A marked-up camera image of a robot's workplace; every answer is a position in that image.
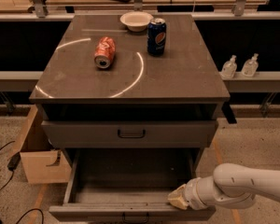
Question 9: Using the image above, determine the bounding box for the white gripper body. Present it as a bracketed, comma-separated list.
[183, 176, 217, 210]

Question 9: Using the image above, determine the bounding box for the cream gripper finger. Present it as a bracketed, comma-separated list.
[167, 184, 189, 210]

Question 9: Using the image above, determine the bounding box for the grey drawer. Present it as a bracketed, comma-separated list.
[49, 148, 216, 224]
[42, 120, 217, 148]

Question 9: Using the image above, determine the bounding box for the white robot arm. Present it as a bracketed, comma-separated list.
[168, 163, 280, 210]

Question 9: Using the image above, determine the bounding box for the grey drawer cabinet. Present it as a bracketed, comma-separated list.
[30, 14, 230, 161]

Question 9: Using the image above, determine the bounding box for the grey top drawer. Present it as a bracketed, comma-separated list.
[42, 120, 217, 148]

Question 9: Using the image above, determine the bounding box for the open cardboard box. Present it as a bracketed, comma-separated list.
[9, 105, 71, 184]

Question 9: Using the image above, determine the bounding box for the left clear sanitizer bottle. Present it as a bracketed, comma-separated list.
[221, 55, 237, 78]

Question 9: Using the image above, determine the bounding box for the clear sanitizer bottle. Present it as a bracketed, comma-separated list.
[221, 55, 237, 78]
[241, 53, 259, 77]

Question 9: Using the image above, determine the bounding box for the right clear sanitizer bottle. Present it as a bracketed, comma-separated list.
[241, 53, 259, 77]

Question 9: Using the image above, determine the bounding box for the orange soda can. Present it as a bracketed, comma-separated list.
[94, 36, 116, 69]

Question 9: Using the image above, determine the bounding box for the black power adapter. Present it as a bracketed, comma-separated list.
[7, 153, 21, 171]

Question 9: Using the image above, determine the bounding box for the blue pepsi can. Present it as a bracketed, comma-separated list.
[147, 18, 166, 56]

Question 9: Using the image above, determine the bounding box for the white paper bowl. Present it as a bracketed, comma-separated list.
[120, 11, 153, 32]

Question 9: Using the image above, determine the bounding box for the black floor cable loop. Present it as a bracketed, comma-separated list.
[15, 208, 45, 224]

